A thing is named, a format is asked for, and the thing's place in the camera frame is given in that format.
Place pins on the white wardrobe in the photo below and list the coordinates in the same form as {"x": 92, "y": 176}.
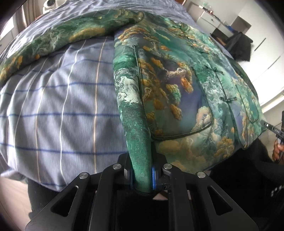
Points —
{"x": 266, "y": 51}

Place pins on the white drawer cabinet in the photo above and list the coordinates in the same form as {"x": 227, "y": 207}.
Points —
{"x": 210, "y": 20}

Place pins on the person's black clothing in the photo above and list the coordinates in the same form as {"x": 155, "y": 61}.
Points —
{"x": 244, "y": 182}

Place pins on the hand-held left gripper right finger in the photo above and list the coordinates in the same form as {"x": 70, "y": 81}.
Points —
{"x": 153, "y": 178}

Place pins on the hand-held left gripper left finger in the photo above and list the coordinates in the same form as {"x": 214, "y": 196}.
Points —
{"x": 131, "y": 178}

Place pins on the black chair with dark cloth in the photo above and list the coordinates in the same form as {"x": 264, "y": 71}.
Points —
{"x": 238, "y": 46}

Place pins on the blue plaid bed sheet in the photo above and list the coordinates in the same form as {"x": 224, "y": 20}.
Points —
{"x": 55, "y": 111}

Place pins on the green printed jacket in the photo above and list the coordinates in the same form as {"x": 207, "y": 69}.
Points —
{"x": 168, "y": 88}

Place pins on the person's right hand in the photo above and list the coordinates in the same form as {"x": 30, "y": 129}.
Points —
{"x": 276, "y": 152}

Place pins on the beige curtain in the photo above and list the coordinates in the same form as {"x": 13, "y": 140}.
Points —
{"x": 30, "y": 8}

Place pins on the white round device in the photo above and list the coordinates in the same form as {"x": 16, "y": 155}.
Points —
{"x": 49, "y": 3}

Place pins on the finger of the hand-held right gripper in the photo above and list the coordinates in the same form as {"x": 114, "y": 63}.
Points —
{"x": 271, "y": 128}

